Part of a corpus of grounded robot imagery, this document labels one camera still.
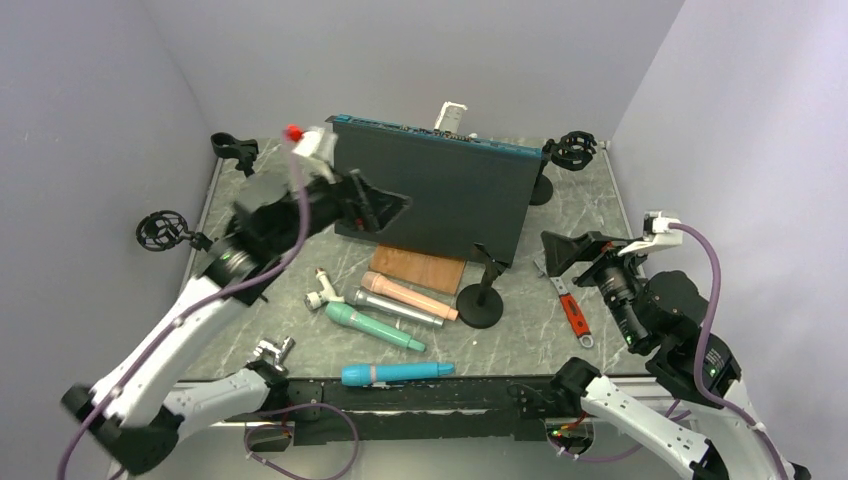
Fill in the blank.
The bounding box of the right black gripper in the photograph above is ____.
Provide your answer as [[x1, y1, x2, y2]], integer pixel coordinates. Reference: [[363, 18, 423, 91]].
[[540, 227, 655, 346]]

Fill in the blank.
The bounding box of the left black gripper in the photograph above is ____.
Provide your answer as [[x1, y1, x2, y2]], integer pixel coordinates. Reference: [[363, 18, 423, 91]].
[[268, 159, 411, 257]]

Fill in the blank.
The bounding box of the pink microphone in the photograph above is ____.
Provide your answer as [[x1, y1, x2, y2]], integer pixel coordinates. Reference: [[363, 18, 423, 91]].
[[361, 271, 459, 321]]

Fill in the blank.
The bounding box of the grey microphone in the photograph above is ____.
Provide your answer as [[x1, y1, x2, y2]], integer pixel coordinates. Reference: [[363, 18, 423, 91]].
[[344, 287, 444, 328]]

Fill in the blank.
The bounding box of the mint green microphone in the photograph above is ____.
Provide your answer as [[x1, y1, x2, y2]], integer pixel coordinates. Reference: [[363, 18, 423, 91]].
[[324, 302, 427, 352]]

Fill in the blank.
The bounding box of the blue microphone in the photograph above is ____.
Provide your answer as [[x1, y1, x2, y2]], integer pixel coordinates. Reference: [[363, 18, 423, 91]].
[[340, 362, 455, 387]]

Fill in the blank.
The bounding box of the black round-base clip stand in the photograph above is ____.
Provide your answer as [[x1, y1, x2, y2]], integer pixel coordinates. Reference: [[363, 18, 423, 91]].
[[210, 132, 259, 178]]

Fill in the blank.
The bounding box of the black tripod shock-mount stand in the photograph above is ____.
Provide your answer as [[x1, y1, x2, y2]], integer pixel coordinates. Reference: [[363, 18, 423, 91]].
[[135, 210, 213, 252]]

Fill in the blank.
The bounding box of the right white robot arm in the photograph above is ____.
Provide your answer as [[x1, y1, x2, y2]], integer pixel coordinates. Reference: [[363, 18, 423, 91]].
[[541, 222, 810, 479]]

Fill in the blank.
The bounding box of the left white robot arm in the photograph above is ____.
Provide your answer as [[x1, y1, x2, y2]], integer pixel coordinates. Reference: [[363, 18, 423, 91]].
[[61, 171, 411, 476]]

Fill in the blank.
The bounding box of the adjustable wrench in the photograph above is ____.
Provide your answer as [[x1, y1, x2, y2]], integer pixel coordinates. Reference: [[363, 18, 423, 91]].
[[533, 255, 594, 349]]

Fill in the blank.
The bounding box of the wooden board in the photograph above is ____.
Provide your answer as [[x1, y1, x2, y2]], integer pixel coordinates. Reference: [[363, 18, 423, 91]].
[[370, 245, 466, 295]]

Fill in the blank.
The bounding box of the dark grey upright panel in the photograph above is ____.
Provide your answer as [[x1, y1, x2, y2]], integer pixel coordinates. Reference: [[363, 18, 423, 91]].
[[327, 114, 543, 264]]

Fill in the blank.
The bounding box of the white plastic faucet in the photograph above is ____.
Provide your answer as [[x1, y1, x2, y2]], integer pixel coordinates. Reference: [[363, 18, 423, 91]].
[[304, 267, 345, 311]]

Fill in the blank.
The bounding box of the white object behind panel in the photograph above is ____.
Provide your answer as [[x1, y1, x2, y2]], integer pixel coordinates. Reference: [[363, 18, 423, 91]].
[[434, 101, 468, 133]]

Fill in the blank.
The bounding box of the chrome metal faucet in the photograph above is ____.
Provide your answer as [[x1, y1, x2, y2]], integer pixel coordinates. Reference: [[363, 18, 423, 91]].
[[251, 336, 296, 374]]

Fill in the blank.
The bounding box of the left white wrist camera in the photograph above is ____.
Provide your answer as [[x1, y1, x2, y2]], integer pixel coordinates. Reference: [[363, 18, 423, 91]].
[[283, 125, 338, 184]]

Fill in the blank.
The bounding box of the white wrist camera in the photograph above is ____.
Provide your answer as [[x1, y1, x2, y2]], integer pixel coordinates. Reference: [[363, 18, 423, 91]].
[[617, 210, 683, 257], [283, 125, 338, 184]]

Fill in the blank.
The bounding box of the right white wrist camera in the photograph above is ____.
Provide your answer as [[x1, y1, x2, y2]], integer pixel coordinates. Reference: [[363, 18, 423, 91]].
[[617, 210, 683, 257]]

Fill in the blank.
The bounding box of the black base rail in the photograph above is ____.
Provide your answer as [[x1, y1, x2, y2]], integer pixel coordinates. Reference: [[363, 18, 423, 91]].
[[285, 375, 581, 446]]

